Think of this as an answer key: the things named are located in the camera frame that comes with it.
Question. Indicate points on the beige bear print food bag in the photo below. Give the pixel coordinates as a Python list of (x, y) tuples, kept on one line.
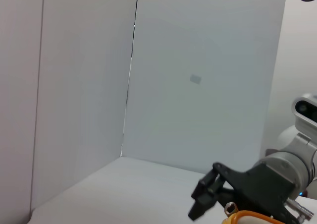
[(245, 214)]

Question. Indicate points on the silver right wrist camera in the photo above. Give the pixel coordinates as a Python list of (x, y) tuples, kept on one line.
[(307, 110)]

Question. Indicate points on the right gripper silver plug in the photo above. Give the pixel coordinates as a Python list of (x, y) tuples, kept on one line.
[(301, 207)]

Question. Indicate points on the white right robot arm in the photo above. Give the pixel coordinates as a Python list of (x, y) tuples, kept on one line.
[(284, 164)]

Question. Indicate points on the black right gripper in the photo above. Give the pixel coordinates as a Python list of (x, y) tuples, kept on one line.
[(262, 189)]

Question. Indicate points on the metal zipper pull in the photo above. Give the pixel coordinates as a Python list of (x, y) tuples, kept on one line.
[(226, 210)]

